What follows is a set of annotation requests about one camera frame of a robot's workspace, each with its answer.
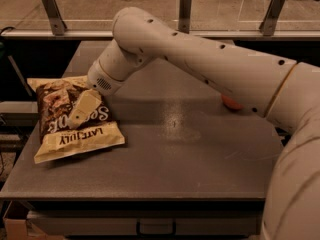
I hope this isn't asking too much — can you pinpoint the left metal rail bracket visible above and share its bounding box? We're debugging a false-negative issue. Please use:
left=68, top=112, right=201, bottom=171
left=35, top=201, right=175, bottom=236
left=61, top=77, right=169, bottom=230
left=41, top=0, right=67, bottom=36

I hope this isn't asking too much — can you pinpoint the brown Late July chip bag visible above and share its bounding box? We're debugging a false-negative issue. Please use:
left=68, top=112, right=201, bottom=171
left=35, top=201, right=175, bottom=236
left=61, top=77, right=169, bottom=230
left=27, top=76, right=125, bottom=164

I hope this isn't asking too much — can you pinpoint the right metal rail bracket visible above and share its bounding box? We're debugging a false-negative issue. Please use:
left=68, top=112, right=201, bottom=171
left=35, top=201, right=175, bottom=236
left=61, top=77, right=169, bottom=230
left=259, top=0, right=286, bottom=36

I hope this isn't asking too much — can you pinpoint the grey table drawer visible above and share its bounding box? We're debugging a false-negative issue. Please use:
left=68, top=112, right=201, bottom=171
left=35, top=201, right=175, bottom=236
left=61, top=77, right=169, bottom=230
left=27, top=211, right=260, bottom=237

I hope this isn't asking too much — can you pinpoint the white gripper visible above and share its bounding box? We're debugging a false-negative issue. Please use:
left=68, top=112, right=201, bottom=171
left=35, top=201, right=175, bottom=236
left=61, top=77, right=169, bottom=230
left=67, top=61, right=123, bottom=129

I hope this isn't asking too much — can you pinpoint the middle metal rail bracket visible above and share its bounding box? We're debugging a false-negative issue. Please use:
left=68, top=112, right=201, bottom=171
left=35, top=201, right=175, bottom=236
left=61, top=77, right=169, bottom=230
left=178, top=0, right=192, bottom=33

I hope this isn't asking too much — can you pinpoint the metal rail bracket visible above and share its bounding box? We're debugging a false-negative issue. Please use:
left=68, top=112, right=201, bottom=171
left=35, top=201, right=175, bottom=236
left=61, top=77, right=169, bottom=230
left=41, top=0, right=67, bottom=36
left=259, top=0, right=286, bottom=36
left=178, top=0, right=192, bottom=33

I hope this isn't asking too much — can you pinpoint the black drawer handle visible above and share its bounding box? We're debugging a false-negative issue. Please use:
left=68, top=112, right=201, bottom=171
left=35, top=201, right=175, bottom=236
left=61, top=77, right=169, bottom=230
left=136, top=218, right=177, bottom=237

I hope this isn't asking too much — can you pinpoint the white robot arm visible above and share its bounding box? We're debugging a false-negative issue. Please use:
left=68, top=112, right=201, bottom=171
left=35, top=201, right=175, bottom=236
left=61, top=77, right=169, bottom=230
left=87, top=7, right=320, bottom=240

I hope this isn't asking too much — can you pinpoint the red apple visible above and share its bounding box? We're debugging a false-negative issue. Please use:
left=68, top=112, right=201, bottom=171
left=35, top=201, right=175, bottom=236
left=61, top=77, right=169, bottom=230
left=221, top=95, right=243, bottom=111

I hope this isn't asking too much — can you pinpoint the cardboard box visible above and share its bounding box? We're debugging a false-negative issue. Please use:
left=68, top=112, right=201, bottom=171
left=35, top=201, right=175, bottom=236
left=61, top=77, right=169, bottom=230
left=3, top=201, right=65, bottom=240

